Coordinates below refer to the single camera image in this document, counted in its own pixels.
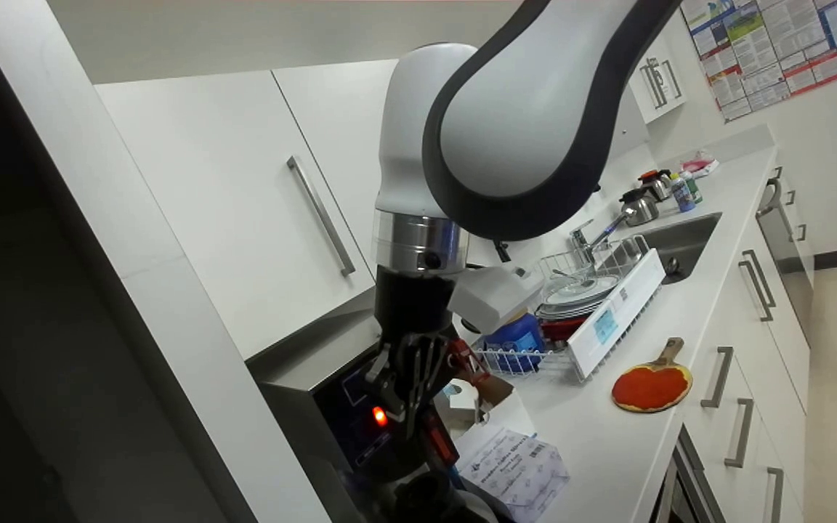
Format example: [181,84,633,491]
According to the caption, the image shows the red table tennis paddle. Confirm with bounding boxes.
[611,336,692,411]

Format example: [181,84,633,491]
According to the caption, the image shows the stainless steel sink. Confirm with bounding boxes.
[595,209,726,285]

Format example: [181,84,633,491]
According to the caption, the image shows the silver kettle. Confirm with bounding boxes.
[618,169,670,225]

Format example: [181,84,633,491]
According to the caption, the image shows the blue plastic container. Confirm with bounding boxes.
[483,314,547,374]

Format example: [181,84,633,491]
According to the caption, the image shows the built-in black oven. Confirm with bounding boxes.
[647,430,726,523]

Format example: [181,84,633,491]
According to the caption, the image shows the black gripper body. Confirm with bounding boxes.
[375,266,453,342]

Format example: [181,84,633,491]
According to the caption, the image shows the white lower drawers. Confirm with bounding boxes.
[685,179,807,523]

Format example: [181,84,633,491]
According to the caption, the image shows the silver cabinet handle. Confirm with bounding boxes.
[284,157,354,276]

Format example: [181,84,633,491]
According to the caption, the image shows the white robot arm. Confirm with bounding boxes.
[375,0,679,423]

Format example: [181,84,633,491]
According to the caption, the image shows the white upper cabinet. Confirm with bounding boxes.
[98,61,393,358]

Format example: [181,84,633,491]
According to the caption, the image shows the wall poster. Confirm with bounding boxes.
[679,0,837,121]

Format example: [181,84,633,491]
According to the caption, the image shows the white paper sheet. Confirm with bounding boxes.
[455,423,570,523]

